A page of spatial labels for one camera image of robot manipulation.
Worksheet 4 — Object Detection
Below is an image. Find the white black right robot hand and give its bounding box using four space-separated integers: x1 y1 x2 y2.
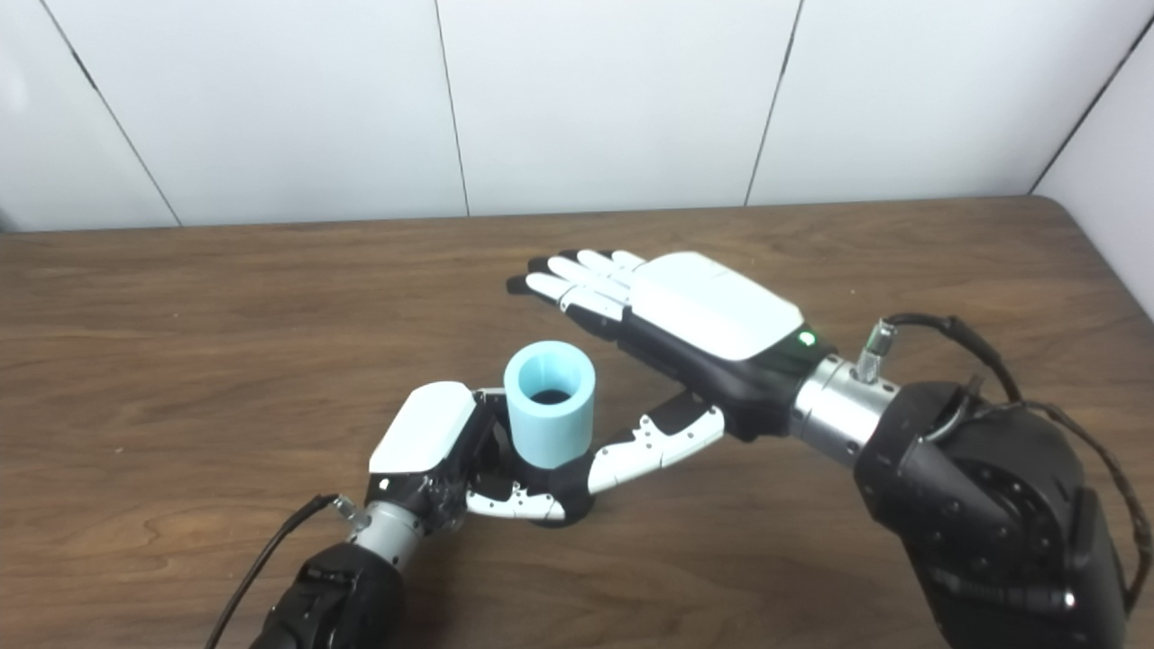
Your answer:
506 249 835 497

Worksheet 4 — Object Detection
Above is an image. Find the black funnel-shaped nozzle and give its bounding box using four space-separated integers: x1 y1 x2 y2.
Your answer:
518 388 598 529

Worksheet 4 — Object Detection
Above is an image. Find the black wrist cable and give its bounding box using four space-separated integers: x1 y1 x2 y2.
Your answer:
203 492 371 649
856 313 1154 614

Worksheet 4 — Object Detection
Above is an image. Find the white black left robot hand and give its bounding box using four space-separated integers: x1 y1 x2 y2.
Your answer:
364 381 569 533

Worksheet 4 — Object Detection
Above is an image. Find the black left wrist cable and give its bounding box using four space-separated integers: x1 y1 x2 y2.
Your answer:
203 492 371 649

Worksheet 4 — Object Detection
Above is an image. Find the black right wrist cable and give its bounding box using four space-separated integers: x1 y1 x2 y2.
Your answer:
856 313 1154 614

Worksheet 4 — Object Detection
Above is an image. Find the light-blue hose piece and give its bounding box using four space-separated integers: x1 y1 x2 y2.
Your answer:
503 341 598 470

